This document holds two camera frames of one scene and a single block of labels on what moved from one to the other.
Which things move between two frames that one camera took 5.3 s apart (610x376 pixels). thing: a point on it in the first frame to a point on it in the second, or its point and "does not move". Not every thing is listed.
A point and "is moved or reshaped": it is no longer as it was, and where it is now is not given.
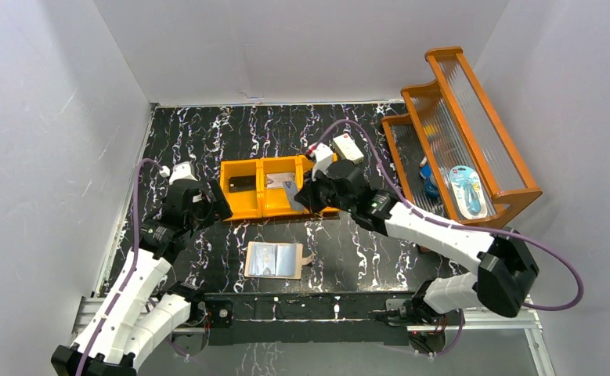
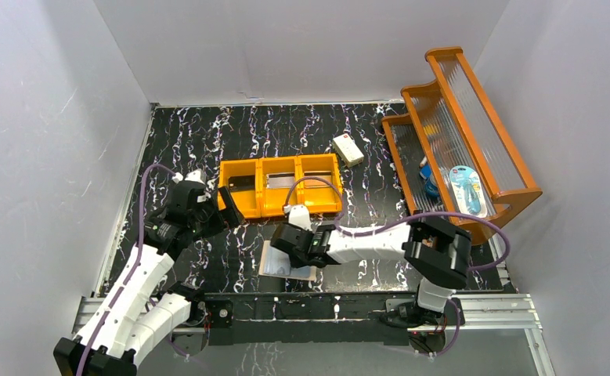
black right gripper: (315, 191) to (294, 243)
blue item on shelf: (430, 185) does not move
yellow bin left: (242, 186) does not move
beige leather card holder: (276, 260) is moved or reshaped
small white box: (347, 149) does not move
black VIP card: (242, 183) does not move
